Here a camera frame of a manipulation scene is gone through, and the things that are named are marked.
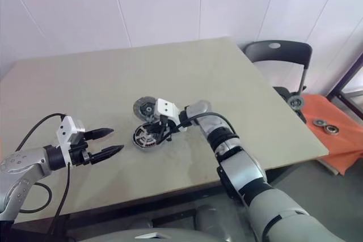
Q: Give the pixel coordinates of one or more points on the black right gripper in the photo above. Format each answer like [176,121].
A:
[166,123]

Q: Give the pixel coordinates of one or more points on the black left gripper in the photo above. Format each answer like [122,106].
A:
[79,154]

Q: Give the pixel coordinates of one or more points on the round motor stator disc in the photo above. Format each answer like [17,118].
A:
[141,140]

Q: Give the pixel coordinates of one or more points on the round silver motor lid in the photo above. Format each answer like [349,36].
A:
[140,108]

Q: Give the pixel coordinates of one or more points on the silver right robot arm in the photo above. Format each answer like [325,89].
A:
[244,168]

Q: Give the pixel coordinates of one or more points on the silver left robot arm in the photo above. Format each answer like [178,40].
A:
[22,165]

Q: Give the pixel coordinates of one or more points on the large grey bearing wheel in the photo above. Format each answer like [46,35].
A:
[295,102]

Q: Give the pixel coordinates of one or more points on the black folding chair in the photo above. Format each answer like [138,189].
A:
[283,52]

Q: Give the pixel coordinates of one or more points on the orange cloth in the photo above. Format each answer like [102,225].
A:
[337,148]

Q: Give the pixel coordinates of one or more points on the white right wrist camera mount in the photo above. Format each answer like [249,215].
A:
[167,108]

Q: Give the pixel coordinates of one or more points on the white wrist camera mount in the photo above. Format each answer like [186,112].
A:
[66,133]
[167,108]

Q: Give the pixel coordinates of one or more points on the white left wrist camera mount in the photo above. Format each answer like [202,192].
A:
[66,133]

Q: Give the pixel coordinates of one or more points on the dark window frame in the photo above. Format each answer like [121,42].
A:
[350,74]

